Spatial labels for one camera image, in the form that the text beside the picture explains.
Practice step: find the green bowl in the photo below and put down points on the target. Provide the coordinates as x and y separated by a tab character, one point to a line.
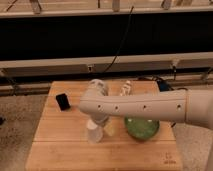
141	129

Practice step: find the wooden cutting board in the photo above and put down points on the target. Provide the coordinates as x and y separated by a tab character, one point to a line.
60	142

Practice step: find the white small bottle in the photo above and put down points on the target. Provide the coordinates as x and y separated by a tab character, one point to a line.
126	89

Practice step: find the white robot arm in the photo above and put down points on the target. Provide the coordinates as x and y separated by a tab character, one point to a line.
193	107

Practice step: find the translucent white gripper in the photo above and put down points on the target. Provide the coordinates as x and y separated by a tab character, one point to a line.
109	128

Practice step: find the black eraser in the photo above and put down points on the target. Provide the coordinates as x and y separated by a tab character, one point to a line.
62	101

